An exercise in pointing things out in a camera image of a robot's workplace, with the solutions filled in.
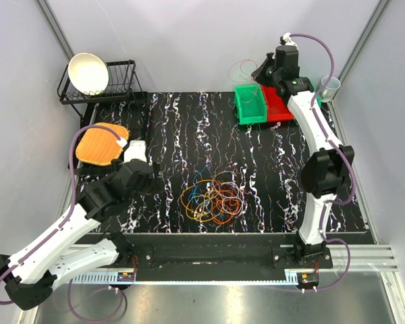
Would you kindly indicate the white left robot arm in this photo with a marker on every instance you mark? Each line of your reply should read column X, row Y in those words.
column 32, row 274

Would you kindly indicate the left green plastic bin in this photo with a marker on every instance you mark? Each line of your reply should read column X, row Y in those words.
column 251, row 107

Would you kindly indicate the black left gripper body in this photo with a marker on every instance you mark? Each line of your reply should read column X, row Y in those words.
column 148, row 188

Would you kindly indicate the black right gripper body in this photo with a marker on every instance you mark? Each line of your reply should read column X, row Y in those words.
column 273, row 74

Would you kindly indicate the black wire dish rack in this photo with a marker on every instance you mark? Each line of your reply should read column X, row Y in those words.
column 123, row 102

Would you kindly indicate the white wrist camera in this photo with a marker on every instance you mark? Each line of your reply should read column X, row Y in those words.
column 135, row 149
column 286, row 40

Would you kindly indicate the light blue mug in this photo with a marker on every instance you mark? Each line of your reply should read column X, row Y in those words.
column 328, row 88

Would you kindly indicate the white bowl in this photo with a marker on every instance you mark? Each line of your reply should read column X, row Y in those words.
column 88, row 74

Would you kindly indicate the right green plastic bin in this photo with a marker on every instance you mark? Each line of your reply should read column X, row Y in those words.
column 317, row 98

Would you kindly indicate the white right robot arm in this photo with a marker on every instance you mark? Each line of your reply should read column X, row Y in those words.
column 330, row 162

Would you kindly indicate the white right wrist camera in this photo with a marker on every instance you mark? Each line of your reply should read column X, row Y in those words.
column 286, row 40

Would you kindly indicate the red plastic bin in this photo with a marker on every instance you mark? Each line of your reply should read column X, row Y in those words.
column 276, row 108

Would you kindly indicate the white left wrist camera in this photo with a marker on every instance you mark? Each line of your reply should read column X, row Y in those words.
column 135, row 149

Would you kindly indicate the white slotted cable duct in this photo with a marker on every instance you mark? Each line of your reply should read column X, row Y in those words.
column 105, row 277

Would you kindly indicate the orange woven basket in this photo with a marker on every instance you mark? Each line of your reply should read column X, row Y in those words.
column 100, row 147

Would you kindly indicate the black marble pattern mat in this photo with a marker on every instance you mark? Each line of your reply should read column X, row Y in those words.
column 194, row 136

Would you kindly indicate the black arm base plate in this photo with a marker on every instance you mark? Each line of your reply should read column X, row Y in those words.
column 208, row 258

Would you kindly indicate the green plastic bin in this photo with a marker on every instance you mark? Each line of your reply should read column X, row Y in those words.
column 251, row 107
column 317, row 98

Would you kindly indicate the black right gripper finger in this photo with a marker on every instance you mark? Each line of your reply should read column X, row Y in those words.
column 270, row 60
column 259, row 75

